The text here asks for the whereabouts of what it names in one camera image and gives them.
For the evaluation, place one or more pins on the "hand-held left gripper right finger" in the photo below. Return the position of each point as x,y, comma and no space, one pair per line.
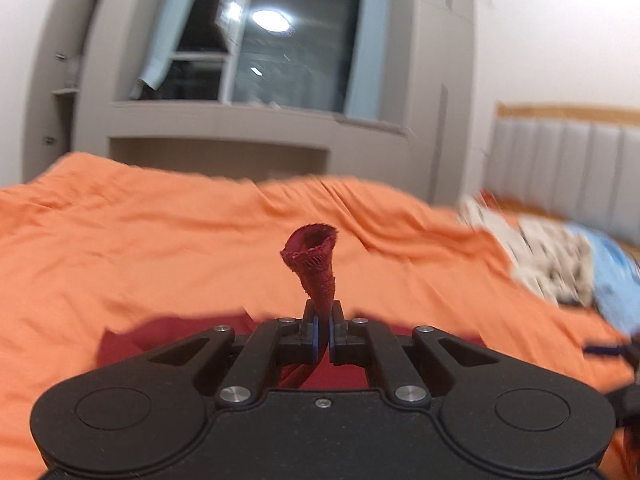
334,342

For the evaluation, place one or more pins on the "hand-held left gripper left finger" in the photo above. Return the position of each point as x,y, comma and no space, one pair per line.
314,342

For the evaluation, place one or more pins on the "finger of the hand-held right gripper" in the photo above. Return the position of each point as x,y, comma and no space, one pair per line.
607,350

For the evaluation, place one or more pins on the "dark red garment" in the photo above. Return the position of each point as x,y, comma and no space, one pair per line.
315,270

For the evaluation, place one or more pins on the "beige crumpled clothes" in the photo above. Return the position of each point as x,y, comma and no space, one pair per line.
540,255

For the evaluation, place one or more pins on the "light blue cloth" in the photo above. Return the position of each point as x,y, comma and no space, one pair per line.
617,280

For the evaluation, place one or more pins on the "grey padded headboard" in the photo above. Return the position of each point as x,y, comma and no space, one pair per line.
565,170

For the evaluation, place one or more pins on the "orange bed blanket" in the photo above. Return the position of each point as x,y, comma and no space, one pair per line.
150,240

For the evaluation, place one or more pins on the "grey built-in cabinet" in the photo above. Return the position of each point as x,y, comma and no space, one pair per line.
440,125

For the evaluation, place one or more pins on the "window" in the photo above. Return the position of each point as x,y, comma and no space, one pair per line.
295,55

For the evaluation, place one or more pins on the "light blue curtain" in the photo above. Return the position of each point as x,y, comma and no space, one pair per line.
160,35
369,45

